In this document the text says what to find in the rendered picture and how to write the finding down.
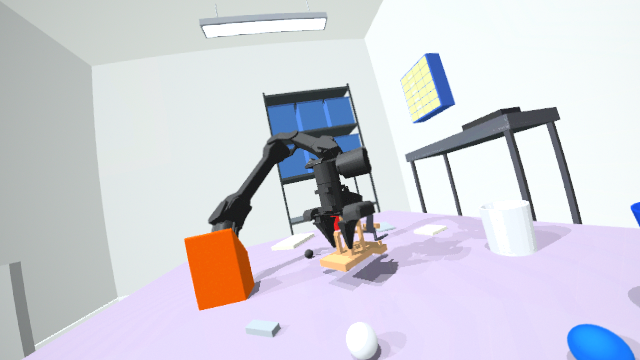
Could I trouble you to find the red plastic cup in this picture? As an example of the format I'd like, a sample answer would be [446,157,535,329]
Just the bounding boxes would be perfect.
[330,216,340,231]

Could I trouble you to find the white ball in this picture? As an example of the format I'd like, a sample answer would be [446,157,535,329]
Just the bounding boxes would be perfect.
[346,322,378,360]

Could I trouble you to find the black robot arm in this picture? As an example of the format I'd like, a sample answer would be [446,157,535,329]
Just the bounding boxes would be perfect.
[208,130,372,238]

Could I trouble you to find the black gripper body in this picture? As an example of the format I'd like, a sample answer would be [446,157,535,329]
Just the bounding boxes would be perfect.
[303,181,375,222]

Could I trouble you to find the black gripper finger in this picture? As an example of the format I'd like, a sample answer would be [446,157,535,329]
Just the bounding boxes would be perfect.
[312,217,336,248]
[337,219,360,250]

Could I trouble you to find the blue cup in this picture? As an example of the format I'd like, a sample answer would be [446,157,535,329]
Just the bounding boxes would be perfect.
[631,202,640,227]

